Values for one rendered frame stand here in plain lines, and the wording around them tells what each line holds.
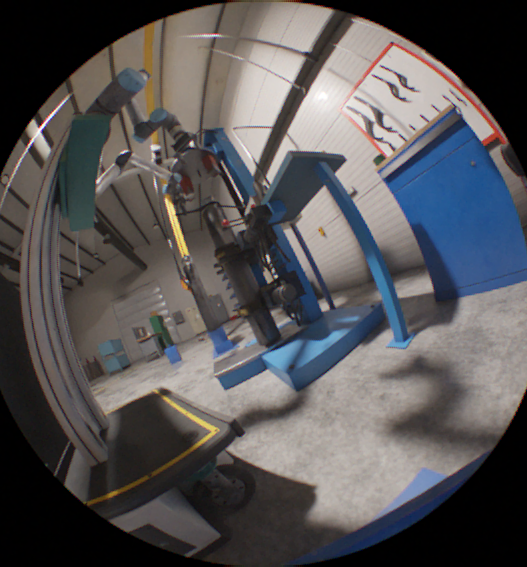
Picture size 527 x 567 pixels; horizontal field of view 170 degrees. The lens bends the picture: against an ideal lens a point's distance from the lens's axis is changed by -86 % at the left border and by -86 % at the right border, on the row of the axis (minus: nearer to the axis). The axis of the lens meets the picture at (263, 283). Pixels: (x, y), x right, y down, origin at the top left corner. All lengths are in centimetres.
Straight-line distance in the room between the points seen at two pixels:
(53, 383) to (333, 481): 70
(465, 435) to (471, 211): 96
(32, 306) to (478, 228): 166
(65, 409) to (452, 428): 91
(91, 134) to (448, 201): 160
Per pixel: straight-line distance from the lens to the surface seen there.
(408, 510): 16
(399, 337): 100
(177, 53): 667
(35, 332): 54
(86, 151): 88
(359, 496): 55
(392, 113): 261
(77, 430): 53
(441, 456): 58
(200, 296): 274
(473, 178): 117
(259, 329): 147
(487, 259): 121
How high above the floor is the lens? 52
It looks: 4 degrees up
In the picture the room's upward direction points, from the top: 25 degrees counter-clockwise
